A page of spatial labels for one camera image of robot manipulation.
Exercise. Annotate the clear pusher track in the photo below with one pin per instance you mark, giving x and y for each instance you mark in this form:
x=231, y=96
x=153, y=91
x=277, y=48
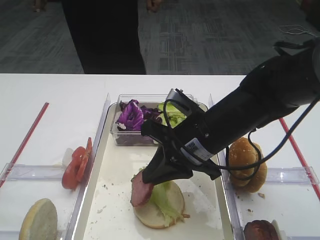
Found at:
x=22, y=172
x=295, y=176

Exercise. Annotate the bottom bun on tray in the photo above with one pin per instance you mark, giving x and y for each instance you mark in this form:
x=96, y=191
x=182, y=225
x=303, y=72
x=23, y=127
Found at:
x=165, y=207

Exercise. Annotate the clear left divider rail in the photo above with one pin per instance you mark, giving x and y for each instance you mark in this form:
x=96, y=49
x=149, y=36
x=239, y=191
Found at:
x=69, y=233

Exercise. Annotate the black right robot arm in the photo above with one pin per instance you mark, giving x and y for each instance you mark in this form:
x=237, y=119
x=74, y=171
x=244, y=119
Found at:
x=273, y=90

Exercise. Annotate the silver metal tray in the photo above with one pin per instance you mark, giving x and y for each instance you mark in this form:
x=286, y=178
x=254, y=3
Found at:
x=107, y=213

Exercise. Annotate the left bun half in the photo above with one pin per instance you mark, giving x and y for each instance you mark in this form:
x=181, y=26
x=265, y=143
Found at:
x=40, y=222

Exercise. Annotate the red tomato slices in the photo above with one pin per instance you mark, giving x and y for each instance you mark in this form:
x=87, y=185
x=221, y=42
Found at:
x=75, y=171

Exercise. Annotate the lettuce leaf on bun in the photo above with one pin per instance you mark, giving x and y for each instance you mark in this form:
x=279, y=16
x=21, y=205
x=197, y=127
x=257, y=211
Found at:
x=157, y=206

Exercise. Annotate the clear left upper pusher track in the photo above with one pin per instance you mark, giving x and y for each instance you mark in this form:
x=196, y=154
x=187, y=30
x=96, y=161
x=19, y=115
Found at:
x=22, y=172

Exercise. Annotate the round meat patty slice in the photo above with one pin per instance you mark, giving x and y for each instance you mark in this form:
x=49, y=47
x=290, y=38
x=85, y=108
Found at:
x=140, y=191

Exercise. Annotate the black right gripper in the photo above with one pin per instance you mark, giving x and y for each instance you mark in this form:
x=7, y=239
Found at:
x=186, y=148

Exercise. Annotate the person in black clothes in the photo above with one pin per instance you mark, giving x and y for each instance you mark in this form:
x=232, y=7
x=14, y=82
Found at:
x=105, y=35

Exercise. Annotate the green lettuce pile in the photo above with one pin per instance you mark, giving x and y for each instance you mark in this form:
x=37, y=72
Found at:
x=174, y=116

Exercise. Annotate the red right rail strip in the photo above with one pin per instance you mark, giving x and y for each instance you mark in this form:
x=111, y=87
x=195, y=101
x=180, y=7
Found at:
x=300, y=156

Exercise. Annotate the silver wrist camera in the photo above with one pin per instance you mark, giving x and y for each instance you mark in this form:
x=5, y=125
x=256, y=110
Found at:
x=182, y=102

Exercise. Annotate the meat patty stack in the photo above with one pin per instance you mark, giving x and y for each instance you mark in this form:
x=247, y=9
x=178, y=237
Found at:
x=260, y=230

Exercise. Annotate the red left rail strip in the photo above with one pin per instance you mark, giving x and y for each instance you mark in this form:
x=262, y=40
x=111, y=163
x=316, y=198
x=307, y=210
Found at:
x=27, y=140

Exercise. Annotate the purple cabbage leaves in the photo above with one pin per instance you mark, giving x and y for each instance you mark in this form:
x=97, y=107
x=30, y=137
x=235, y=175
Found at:
x=133, y=116

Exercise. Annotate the person's other hand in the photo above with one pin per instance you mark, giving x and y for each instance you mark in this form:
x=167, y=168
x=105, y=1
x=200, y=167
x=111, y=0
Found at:
x=39, y=5

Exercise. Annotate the clear plastic salad container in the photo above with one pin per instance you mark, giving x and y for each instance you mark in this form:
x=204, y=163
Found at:
x=134, y=138

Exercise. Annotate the clear right upper pusher track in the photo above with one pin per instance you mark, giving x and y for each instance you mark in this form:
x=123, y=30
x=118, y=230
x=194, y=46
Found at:
x=295, y=176

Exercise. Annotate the red rail strip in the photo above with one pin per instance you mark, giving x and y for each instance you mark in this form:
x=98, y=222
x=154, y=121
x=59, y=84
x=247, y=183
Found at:
x=300, y=156
x=27, y=140

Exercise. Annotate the person's hand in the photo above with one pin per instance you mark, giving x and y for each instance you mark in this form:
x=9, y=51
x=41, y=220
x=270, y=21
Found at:
x=153, y=5

